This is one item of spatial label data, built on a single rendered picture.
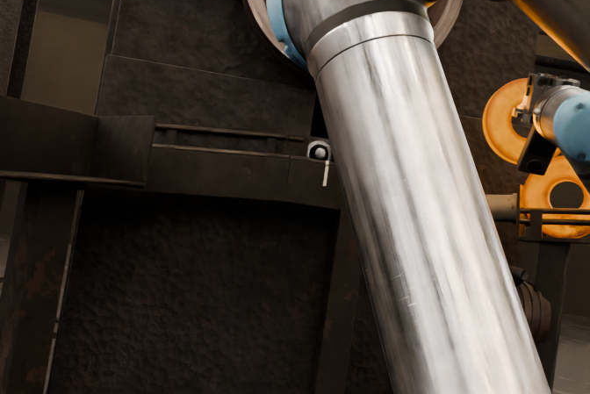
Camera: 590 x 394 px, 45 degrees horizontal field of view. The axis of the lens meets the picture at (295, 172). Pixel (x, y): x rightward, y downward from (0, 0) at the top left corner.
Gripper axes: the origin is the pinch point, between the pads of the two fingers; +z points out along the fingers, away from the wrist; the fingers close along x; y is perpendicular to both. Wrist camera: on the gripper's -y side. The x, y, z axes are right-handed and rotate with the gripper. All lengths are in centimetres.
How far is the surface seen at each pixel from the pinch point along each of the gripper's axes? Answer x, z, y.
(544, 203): -7.2, 2.8, -17.1
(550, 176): -7.6, 4.1, -12.1
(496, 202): 1.2, 5.1, -18.9
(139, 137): 66, -19, -12
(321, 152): 36.8, 19.3, -17.2
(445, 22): 15.5, 21.0, 13.8
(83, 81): 307, 582, -89
